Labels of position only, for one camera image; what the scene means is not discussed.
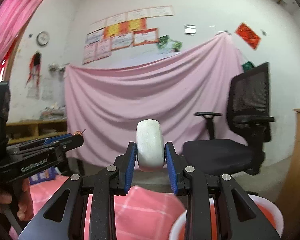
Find white oval eraser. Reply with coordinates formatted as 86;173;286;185
136;119;165;172

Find left hand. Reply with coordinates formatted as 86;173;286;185
0;178;34;222

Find stack of papers on shelf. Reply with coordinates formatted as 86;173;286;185
40;102;67;120

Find wooden shelf unit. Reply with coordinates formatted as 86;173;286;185
6;119;67;145

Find blue cardboard box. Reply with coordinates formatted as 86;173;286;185
29;167;59;185

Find pink plaid tablecloth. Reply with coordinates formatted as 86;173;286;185
8;174;187;240

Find pink hanging cloth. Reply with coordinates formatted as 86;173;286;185
64;33;242;167

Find black mesh office chair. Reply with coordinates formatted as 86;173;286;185
182;62;275;176

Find red white plastic basin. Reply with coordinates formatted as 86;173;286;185
168;194;285;240

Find wooden counter cabinet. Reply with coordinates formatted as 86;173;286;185
275;109;300;239

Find pink window curtain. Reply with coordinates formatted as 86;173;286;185
0;0;43;81

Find red tassel wall ornament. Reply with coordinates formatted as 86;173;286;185
26;51;42;88

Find round wall clock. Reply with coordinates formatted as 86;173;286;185
36;31;50;47

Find green poster on wall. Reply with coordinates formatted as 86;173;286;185
157;35;183;54

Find green wall sign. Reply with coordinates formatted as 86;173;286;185
242;61;255;72

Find certificates on wall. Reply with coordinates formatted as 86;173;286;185
83;5;174;64

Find red paper wall decoration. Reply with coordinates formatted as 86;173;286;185
235;23;261;50

